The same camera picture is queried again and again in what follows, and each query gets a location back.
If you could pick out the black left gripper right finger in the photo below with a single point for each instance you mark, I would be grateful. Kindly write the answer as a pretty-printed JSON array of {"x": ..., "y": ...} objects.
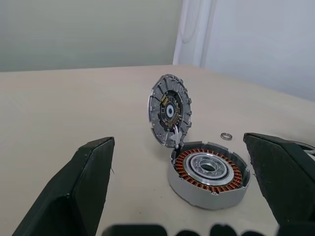
[{"x": 283, "y": 182}]

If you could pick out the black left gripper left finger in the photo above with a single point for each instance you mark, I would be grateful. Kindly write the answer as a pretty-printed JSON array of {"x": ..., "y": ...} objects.
[{"x": 73, "y": 186}]

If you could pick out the grey motor base with copper windings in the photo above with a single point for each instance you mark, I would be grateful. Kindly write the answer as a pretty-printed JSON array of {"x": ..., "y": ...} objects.
[{"x": 197, "y": 196}]

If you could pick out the grey motor cover with circuit board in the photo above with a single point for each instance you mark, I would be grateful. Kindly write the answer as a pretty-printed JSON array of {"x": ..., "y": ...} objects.
[{"x": 169, "y": 110}]

